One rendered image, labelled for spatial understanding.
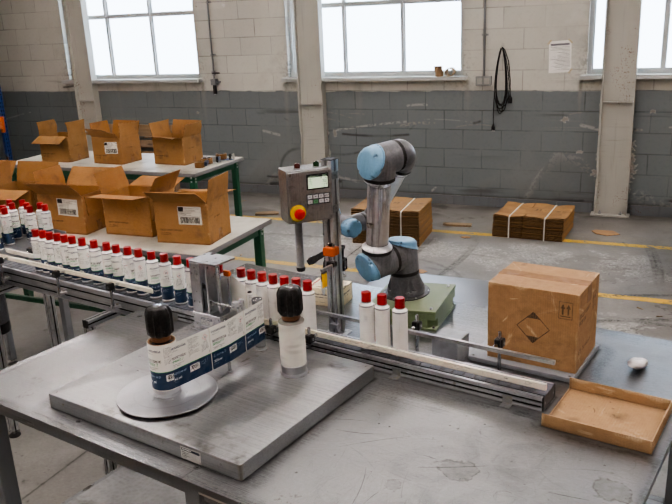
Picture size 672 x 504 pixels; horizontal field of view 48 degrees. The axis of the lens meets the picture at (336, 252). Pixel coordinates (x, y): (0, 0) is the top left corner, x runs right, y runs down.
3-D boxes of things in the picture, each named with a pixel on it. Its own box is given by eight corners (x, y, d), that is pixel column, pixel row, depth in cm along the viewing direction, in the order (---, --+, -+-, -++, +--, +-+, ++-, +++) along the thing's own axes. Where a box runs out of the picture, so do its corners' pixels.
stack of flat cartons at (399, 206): (350, 242, 689) (349, 208, 679) (368, 227, 737) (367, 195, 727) (420, 247, 667) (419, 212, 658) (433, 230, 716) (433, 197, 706)
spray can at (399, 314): (390, 355, 254) (388, 298, 248) (397, 350, 258) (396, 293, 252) (403, 358, 251) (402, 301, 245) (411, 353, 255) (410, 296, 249)
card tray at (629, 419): (541, 425, 216) (541, 413, 215) (569, 388, 237) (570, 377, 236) (651, 454, 200) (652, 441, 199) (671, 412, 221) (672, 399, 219)
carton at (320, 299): (306, 303, 317) (305, 286, 315) (318, 293, 328) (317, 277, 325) (341, 308, 311) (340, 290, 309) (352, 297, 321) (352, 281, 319)
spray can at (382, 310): (372, 351, 257) (371, 295, 251) (380, 346, 261) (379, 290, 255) (385, 354, 255) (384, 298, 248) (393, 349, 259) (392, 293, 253)
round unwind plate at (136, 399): (95, 404, 230) (95, 401, 229) (169, 365, 254) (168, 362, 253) (166, 430, 213) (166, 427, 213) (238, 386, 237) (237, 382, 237)
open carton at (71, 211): (28, 235, 461) (17, 175, 450) (77, 217, 501) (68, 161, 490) (79, 239, 447) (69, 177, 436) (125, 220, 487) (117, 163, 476)
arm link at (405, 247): (425, 268, 298) (423, 235, 294) (400, 278, 291) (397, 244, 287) (405, 261, 308) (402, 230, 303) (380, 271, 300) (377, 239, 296)
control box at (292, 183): (280, 219, 273) (277, 167, 268) (324, 213, 279) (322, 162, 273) (289, 225, 264) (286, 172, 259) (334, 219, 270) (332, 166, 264)
